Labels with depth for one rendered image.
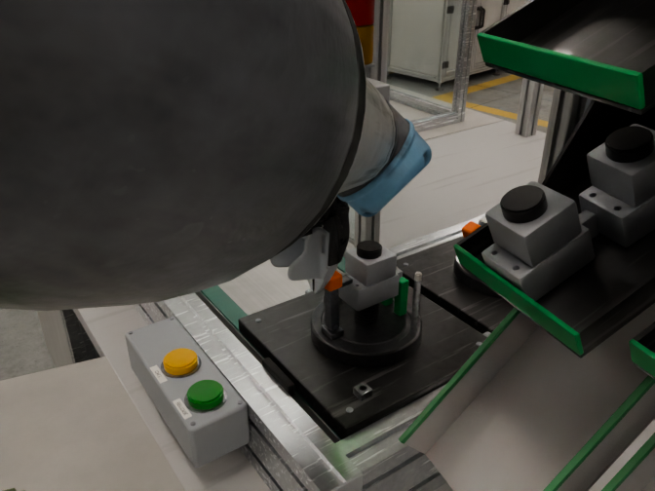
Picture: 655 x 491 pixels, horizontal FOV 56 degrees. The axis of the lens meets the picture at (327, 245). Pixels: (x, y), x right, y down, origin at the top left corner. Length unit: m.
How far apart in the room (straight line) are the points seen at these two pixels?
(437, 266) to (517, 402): 0.40
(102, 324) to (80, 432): 0.23
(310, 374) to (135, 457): 0.24
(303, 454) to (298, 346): 0.16
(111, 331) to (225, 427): 0.37
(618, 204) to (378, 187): 0.17
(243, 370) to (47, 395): 0.30
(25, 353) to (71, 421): 1.69
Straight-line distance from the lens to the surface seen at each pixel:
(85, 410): 0.90
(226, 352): 0.79
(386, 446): 0.66
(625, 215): 0.47
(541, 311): 0.43
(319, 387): 0.71
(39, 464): 0.85
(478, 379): 0.59
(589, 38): 0.44
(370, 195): 0.44
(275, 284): 0.99
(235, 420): 0.71
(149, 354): 0.80
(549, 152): 0.55
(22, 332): 2.69
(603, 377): 0.56
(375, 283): 0.73
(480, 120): 2.05
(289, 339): 0.78
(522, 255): 0.44
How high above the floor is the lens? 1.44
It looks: 28 degrees down
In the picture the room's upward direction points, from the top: straight up
